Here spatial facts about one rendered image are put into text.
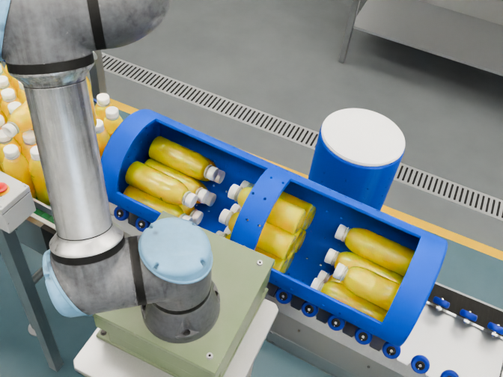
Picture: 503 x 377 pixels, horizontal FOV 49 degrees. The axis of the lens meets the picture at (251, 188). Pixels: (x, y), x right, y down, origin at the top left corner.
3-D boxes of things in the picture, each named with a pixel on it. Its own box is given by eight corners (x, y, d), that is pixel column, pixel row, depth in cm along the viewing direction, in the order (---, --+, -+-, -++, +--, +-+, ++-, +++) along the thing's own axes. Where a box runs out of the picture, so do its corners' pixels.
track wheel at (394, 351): (403, 348, 135) (403, 345, 137) (386, 339, 137) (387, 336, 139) (396, 363, 136) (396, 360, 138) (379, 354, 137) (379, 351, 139)
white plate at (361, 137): (421, 135, 183) (419, 138, 184) (352, 96, 194) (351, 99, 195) (376, 178, 168) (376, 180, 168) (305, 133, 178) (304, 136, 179)
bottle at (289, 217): (308, 213, 142) (244, 184, 147) (305, 206, 135) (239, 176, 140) (296, 237, 141) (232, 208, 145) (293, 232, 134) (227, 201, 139)
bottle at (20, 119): (63, 108, 169) (20, 143, 157) (44, 93, 168) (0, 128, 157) (66, 93, 163) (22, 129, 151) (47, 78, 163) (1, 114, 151)
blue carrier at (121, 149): (390, 363, 138) (421, 320, 115) (107, 218, 161) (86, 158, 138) (425, 274, 153) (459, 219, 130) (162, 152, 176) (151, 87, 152)
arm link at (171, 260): (218, 305, 97) (219, 265, 86) (141, 319, 94) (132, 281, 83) (206, 247, 104) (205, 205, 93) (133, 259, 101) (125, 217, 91)
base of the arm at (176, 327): (190, 358, 100) (189, 336, 93) (125, 317, 105) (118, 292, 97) (234, 295, 109) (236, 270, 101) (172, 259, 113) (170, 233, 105)
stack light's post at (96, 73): (120, 243, 268) (93, 50, 188) (114, 240, 270) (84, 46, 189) (125, 238, 271) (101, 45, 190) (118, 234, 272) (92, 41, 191)
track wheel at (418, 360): (433, 362, 134) (433, 359, 135) (415, 353, 135) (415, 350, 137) (425, 378, 134) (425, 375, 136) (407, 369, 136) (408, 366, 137)
